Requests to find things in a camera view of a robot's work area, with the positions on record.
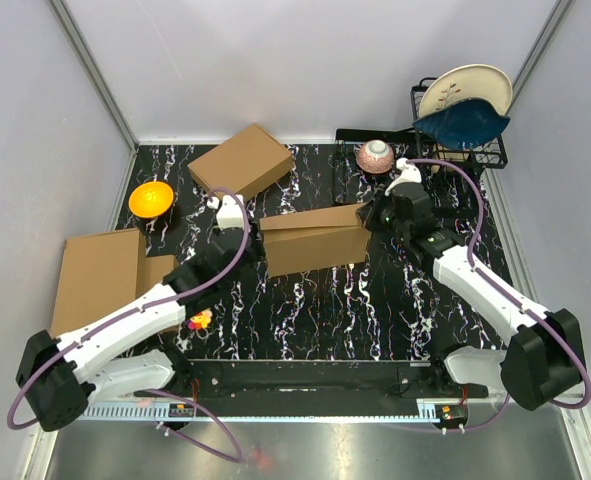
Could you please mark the cream floral plate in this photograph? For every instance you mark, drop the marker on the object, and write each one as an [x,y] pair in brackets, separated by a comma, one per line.
[474,81]

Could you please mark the orange bowl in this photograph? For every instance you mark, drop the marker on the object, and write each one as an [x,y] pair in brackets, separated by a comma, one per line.
[151,199]

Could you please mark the pink patterned bowl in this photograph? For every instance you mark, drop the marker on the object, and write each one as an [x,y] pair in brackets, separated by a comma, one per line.
[375,157]

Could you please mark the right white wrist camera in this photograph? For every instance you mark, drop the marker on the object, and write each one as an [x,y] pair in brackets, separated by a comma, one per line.
[407,172]

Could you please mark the small cardboard box left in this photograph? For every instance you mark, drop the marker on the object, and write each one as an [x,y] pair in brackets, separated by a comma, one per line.
[152,270]

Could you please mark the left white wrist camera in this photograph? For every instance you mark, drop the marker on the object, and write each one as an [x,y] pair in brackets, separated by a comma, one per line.
[229,213]

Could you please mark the closed cardboard box back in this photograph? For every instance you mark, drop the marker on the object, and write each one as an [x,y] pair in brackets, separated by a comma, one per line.
[247,163]

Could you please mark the blue leaf plate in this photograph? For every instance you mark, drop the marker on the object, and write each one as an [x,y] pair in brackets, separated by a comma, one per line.
[466,124]

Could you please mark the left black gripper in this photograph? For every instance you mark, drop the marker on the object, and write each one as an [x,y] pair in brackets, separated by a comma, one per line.
[256,249]

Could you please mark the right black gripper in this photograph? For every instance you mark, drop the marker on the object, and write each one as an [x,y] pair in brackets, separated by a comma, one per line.
[368,215]

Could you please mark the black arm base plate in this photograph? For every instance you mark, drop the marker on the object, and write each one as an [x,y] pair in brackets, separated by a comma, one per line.
[406,379]

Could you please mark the large cardboard box left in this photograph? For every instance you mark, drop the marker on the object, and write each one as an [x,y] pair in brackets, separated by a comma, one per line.
[99,274]

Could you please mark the rainbow flower toy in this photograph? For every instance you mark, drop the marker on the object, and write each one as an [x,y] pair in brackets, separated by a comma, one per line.
[200,321]

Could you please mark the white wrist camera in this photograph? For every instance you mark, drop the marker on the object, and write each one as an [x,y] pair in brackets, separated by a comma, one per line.
[407,172]
[229,213]

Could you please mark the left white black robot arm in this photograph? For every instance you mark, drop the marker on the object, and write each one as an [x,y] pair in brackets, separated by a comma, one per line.
[59,377]

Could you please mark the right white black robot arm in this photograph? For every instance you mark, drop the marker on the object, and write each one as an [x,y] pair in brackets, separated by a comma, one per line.
[543,357]

